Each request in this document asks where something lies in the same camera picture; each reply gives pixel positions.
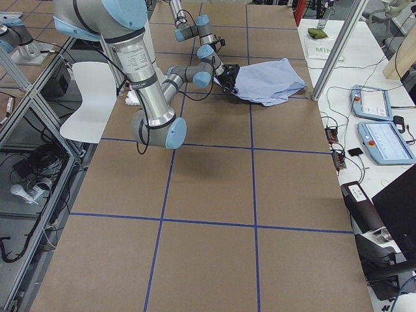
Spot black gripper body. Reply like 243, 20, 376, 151
216, 64, 240, 92

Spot light blue striped shirt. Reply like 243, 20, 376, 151
235, 58, 306, 107

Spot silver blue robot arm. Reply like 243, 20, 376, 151
168, 0, 218, 49
53, 0, 239, 150

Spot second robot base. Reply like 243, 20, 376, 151
1, 18, 55, 65

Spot white paper with green print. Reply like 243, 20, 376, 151
304, 36, 335, 60

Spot green cloth bundle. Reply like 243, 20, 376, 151
307, 28, 328, 40

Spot upper orange circuit board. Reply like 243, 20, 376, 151
325, 127, 339, 144

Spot plastic water bottle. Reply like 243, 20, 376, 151
317, 8, 330, 29

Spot upper teach pendant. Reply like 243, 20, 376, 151
350, 84, 393, 122

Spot teach pendant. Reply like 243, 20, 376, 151
357, 121, 415, 165
350, 84, 393, 122

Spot small black pad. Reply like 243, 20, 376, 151
348, 148, 363, 157

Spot lower teach pendant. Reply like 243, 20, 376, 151
357, 121, 415, 165

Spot black power adapter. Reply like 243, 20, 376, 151
393, 115, 406, 133

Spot wooden board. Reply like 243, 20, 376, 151
383, 26, 416, 80

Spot black monitor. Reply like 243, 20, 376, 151
372, 166, 415, 259

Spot black box device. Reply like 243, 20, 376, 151
341, 181, 415, 281

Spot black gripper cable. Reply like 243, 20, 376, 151
135, 58, 228, 155
175, 8, 198, 30

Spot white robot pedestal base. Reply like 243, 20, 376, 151
124, 19, 170, 107

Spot aluminium frame post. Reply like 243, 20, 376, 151
311, 0, 368, 101

